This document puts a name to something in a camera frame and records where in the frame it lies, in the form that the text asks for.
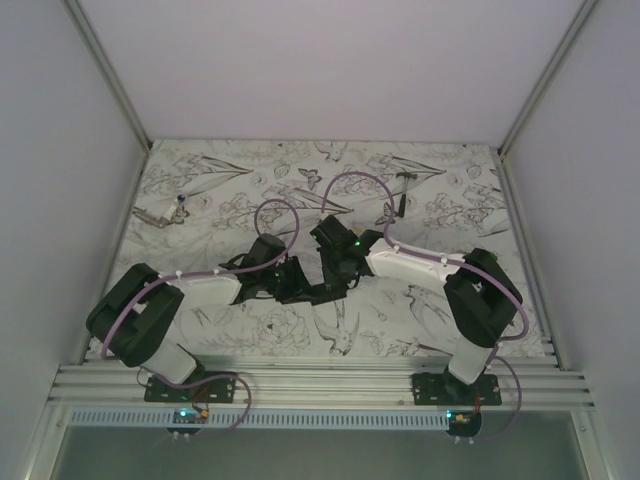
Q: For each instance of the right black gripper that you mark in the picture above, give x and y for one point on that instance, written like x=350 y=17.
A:
x=329 y=277

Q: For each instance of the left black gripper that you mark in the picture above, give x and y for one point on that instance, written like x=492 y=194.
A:
x=297 y=280

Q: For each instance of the black fuse box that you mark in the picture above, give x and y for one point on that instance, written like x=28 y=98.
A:
x=321 y=294

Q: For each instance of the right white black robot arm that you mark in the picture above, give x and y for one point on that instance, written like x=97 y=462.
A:
x=482 y=299

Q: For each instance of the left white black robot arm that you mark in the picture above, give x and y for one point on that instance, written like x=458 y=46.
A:
x=133 y=318

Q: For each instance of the small black hammer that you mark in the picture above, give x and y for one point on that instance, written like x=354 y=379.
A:
x=405 y=177

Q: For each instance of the floral patterned table mat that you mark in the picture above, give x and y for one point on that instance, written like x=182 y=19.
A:
x=238 y=189

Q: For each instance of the metal clip with blue bead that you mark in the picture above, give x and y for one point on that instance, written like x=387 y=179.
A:
x=163 y=213

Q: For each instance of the left small circuit board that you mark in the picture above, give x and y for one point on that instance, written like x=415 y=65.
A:
x=190 y=416

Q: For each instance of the small circuit board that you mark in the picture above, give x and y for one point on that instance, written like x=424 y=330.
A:
x=190 y=416
x=463 y=418

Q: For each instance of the right small circuit board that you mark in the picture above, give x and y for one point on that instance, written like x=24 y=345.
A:
x=463 y=418

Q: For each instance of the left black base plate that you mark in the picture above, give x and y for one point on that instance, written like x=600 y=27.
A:
x=215 y=391

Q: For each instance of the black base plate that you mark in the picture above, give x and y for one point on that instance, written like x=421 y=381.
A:
x=443 y=389
x=215 y=391

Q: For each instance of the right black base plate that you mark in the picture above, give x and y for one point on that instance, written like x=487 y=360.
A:
x=443 y=389

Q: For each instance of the aluminium rail frame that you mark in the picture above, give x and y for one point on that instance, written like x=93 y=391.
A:
x=537 y=384

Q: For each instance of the grey slotted cable duct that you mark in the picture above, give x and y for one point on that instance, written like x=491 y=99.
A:
x=265 y=419

